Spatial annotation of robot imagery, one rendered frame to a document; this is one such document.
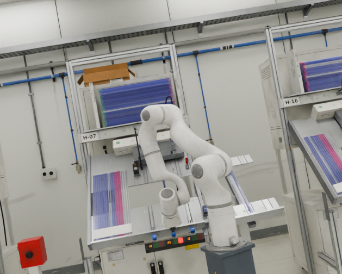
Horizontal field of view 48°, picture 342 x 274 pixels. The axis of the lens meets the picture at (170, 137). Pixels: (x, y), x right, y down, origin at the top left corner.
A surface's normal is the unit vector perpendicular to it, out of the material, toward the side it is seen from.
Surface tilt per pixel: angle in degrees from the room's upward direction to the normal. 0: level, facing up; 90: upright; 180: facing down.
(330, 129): 44
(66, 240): 90
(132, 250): 90
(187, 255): 90
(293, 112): 90
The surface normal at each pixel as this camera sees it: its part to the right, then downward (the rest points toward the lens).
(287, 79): 0.04, -0.02
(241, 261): 0.40, -0.08
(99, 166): -0.09, -0.72
